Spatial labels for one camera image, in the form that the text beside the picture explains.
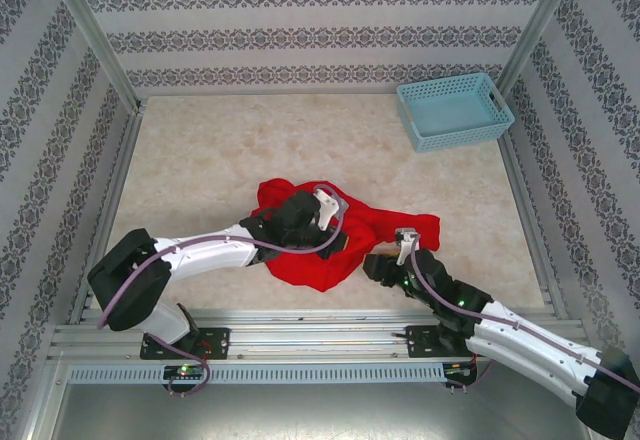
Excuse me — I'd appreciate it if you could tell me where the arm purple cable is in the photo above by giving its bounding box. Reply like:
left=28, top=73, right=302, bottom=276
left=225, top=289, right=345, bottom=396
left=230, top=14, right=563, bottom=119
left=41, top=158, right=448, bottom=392
left=97, top=184, right=349, bottom=399
left=399, top=232, right=640, bottom=394

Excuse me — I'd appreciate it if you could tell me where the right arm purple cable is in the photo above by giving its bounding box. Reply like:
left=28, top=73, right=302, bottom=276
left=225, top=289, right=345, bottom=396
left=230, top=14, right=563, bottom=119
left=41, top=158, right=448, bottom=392
left=399, top=232, right=640, bottom=394

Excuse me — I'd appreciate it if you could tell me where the aluminium frame post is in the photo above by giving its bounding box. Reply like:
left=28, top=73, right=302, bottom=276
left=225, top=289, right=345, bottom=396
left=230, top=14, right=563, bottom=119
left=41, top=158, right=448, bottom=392
left=42, top=0, right=144, bottom=109
left=494, top=0, right=586, bottom=99

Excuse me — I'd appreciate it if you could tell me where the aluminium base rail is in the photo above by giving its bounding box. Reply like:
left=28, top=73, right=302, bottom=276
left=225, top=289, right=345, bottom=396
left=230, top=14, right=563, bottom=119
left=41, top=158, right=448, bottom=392
left=47, top=309, right=594, bottom=361

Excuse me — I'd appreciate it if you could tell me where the aluminium side rail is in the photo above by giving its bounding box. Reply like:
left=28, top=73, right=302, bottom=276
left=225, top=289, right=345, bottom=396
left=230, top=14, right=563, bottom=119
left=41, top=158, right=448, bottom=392
left=499, top=129, right=571, bottom=321
left=67, top=102, right=146, bottom=325

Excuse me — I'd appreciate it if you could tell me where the blue plastic basket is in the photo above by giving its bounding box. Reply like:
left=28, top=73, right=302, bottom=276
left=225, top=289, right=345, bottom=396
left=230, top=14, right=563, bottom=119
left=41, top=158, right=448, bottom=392
left=396, top=72, right=516, bottom=154

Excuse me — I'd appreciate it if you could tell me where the slotted grey cable duct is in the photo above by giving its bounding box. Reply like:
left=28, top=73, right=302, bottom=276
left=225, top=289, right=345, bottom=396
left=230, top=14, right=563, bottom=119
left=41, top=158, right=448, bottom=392
left=67, top=363, right=446, bottom=385

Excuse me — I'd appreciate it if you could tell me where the red t-shirt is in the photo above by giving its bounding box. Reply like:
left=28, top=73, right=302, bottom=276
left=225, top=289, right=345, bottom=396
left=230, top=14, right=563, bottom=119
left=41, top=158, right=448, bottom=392
left=255, top=177, right=442, bottom=294

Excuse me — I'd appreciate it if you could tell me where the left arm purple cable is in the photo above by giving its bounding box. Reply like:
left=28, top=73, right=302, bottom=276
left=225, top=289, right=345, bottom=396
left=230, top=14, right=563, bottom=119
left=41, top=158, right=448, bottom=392
left=97, top=184, right=349, bottom=399

